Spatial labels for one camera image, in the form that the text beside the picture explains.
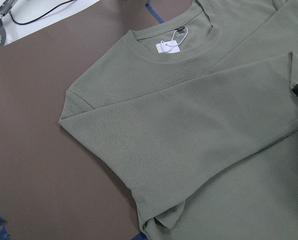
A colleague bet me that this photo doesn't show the white price tag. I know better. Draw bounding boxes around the white price tag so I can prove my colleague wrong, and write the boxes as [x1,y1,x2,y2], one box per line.
[156,40,180,54]

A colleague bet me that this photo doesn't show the reacher grabber stick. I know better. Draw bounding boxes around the reacher grabber stick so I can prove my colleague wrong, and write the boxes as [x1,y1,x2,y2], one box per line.
[0,0,16,48]

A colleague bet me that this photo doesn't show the olive green t-shirt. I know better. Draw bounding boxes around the olive green t-shirt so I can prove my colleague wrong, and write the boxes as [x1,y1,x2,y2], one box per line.
[59,0,298,240]

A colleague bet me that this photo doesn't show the brown paper table mat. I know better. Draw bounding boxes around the brown paper table mat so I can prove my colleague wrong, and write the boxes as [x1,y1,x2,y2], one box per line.
[0,0,156,240]

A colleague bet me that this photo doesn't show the black cable on table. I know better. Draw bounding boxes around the black cable on table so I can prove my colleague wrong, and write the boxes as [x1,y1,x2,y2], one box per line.
[8,0,77,26]

